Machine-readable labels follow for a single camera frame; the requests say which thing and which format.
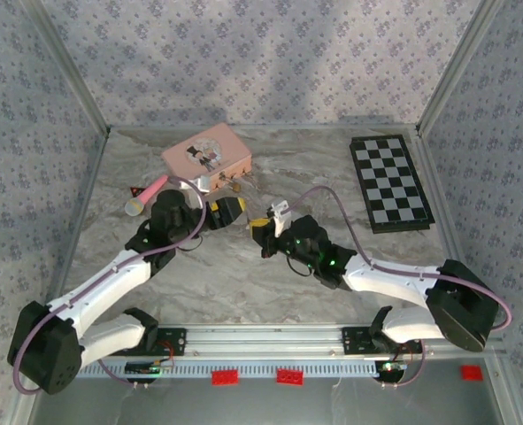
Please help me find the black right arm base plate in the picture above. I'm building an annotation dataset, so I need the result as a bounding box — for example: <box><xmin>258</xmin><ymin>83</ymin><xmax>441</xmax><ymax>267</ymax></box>
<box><xmin>341</xmin><ymin>326</ymin><xmax>422</xmax><ymax>356</ymax></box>

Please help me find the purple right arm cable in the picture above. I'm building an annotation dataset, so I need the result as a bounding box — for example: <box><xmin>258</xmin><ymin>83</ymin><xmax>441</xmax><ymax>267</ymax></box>
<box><xmin>287</xmin><ymin>185</ymin><xmax>514</xmax><ymax>389</ymax></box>

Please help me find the grey slotted cable duct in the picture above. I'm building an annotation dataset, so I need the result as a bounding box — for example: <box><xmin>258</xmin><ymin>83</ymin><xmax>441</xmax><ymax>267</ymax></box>
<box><xmin>77</xmin><ymin>361</ymin><xmax>406</xmax><ymax>378</ymax></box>

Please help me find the black grey chessboard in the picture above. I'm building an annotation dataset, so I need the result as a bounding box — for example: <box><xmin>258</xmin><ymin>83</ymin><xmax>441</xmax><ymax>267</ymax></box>
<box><xmin>348</xmin><ymin>135</ymin><xmax>435</xmax><ymax>235</ymax></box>

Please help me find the left controller circuit board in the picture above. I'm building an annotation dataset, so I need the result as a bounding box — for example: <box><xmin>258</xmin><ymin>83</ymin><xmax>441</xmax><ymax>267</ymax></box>
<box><xmin>125</xmin><ymin>360</ymin><xmax>174</xmax><ymax>376</ymax></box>

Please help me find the controller circuit board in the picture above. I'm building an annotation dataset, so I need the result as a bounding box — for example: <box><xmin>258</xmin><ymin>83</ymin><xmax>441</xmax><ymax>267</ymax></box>
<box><xmin>377</xmin><ymin>359</ymin><xmax>409</xmax><ymax>383</ymax></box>
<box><xmin>125</xmin><ymin>360</ymin><xmax>174</xmax><ymax>376</ymax></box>

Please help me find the pink printed lockable box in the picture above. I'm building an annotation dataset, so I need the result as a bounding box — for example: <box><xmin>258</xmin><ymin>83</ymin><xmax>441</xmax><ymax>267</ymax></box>
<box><xmin>161</xmin><ymin>122</ymin><xmax>256</xmax><ymax>194</ymax></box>

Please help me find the grey metal shelf plate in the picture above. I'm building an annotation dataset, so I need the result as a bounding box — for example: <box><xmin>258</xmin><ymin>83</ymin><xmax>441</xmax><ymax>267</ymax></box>
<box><xmin>30</xmin><ymin>357</ymin><xmax>505</xmax><ymax>425</ymax></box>

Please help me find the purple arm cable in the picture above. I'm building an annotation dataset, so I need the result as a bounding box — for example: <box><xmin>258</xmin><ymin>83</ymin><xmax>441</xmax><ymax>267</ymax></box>
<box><xmin>287</xmin><ymin>185</ymin><xmax>514</xmax><ymax>389</ymax></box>
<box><xmin>11</xmin><ymin>174</ymin><xmax>209</xmax><ymax>395</ymax></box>

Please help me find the right controller circuit board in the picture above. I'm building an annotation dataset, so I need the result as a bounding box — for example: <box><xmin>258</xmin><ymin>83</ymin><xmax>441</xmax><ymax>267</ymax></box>
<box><xmin>377</xmin><ymin>359</ymin><xmax>409</xmax><ymax>383</ymax></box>

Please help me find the pink toy microphone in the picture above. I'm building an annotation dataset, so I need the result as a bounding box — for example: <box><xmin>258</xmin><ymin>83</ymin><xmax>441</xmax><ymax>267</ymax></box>
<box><xmin>124</xmin><ymin>174</ymin><xmax>169</xmax><ymax>217</ymax></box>

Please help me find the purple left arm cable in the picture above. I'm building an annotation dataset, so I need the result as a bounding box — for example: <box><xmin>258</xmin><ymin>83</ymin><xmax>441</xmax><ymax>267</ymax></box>
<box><xmin>11</xmin><ymin>174</ymin><xmax>209</xmax><ymax>395</ymax></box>

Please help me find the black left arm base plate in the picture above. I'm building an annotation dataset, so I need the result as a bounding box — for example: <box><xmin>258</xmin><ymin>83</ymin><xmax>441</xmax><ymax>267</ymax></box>
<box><xmin>108</xmin><ymin>326</ymin><xmax>188</xmax><ymax>356</ymax></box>

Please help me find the aluminium frame post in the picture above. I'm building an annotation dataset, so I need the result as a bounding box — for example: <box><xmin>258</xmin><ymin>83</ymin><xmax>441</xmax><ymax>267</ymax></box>
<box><xmin>20</xmin><ymin>0</ymin><xmax>113</xmax><ymax>136</ymax></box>
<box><xmin>415</xmin><ymin>0</ymin><xmax>508</xmax><ymax>136</ymax></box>

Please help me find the aluminium mounting rail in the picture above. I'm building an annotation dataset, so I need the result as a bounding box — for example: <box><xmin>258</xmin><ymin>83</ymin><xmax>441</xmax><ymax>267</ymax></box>
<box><xmin>110</xmin><ymin>324</ymin><xmax>508</xmax><ymax>358</ymax></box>

